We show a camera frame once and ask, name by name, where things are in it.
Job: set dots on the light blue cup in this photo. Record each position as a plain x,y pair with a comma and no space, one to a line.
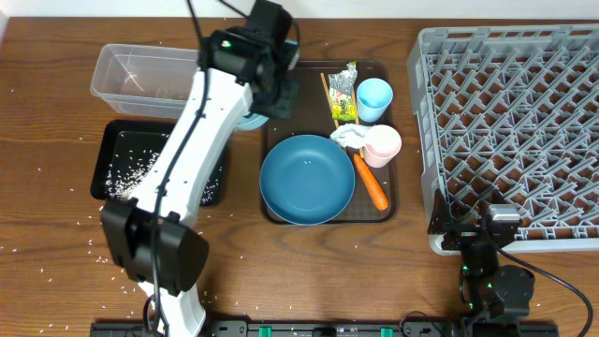
373,97

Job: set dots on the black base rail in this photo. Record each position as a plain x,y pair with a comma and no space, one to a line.
411,326

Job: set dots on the clear plastic bin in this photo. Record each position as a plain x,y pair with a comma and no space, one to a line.
144,80

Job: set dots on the pile of white rice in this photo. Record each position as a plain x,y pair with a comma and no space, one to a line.
120,182

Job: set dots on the grey dishwasher rack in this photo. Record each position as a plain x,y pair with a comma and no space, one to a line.
514,110

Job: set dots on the crumpled white tissue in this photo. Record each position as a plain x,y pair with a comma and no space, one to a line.
345,136

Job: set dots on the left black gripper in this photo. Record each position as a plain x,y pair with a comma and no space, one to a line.
279,98

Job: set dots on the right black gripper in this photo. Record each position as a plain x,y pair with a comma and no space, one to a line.
442,223

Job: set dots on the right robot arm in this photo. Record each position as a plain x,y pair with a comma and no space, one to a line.
498,296

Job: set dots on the dark blue plate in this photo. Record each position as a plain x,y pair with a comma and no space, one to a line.
307,180

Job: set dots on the green foil snack wrapper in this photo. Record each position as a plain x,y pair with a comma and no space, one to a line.
340,90

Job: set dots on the dark brown serving tray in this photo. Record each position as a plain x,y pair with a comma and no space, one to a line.
311,116

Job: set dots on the orange carrot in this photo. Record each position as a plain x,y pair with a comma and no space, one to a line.
373,187

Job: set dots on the pink cup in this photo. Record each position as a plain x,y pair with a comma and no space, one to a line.
381,143

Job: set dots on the wooden chopstick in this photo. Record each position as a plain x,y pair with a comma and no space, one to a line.
326,89
356,123

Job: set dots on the light blue bowl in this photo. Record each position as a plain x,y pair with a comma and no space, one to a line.
252,121

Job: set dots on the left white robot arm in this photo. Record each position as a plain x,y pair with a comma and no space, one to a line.
240,70

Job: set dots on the black waste tray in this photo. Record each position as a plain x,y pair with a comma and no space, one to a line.
123,138

